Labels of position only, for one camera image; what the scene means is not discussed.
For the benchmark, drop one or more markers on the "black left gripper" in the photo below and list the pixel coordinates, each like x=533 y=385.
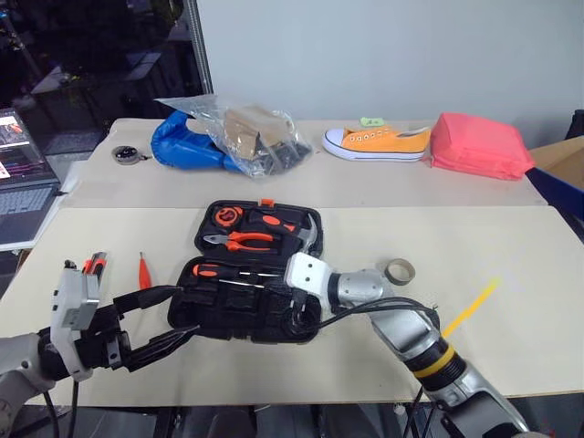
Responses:
x=102 y=340

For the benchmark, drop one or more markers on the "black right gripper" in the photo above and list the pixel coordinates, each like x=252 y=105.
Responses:
x=301 y=319

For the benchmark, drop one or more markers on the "orange tester screwdriver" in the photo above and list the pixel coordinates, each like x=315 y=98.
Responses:
x=144 y=274

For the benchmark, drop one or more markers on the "black plastic tool case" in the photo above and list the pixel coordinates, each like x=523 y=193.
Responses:
x=237 y=305

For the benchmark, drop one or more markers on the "orange grey utility knife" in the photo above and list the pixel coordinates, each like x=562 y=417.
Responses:
x=96 y=262

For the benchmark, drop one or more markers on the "grey tape roll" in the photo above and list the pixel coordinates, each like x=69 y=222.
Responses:
x=399 y=276

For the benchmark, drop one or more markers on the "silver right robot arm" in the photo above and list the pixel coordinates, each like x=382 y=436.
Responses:
x=410 y=333

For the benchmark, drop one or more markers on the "slim silver shaft screwdriver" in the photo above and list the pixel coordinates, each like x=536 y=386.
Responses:
x=242 y=284

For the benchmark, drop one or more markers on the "long orange black screwdriver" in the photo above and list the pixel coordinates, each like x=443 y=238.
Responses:
x=207 y=269

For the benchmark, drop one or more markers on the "steel claw hammer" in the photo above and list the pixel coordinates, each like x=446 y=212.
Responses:
x=311 y=232

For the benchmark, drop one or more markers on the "stubby orange black screwdriver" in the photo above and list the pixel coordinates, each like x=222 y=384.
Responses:
x=273 y=222

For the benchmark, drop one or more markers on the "orange black tape measure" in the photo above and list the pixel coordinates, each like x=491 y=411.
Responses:
x=226 y=216

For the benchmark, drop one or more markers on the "small black hardware pile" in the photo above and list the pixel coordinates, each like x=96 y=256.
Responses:
x=287 y=155

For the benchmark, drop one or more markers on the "round black metal gadget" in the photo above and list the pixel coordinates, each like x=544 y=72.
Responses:
x=124 y=154

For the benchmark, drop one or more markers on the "clear plastic bag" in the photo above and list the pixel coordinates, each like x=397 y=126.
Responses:
x=269 y=155

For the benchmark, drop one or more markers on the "yellow strip marking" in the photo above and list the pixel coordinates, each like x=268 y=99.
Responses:
x=472 y=305

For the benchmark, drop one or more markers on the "blue plastic bag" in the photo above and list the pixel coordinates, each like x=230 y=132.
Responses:
x=182 y=148

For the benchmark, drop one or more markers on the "grey open laptop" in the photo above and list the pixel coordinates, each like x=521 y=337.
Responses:
x=20 y=201

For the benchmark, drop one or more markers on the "orange canvas sneaker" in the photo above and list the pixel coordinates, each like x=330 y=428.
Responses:
x=378 y=143

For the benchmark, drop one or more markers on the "brown cardboard packet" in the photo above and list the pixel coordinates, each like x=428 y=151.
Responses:
x=251 y=130

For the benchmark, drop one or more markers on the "green paper tag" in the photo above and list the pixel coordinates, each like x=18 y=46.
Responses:
x=370 y=121

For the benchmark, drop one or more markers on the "pink folded cloth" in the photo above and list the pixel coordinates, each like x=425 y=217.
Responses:
x=479 y=146

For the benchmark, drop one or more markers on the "silver metal pillar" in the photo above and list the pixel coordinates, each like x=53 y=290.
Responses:
x=201 y=45

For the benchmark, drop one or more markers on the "dark blue box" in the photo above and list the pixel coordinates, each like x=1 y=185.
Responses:
x=559 y=196

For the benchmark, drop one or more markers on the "brown cardboard box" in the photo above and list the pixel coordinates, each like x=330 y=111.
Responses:
x=563 y=157

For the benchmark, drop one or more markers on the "black chair back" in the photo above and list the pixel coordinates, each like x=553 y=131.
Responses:
x=576 y=125

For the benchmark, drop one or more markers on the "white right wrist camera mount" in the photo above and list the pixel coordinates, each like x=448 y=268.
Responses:
x=305 y=274

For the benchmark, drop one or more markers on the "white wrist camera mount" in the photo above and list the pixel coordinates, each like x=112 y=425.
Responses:
x=68 y=292
x=305 y=274

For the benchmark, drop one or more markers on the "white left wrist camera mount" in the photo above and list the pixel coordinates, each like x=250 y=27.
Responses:
x=68 y=292

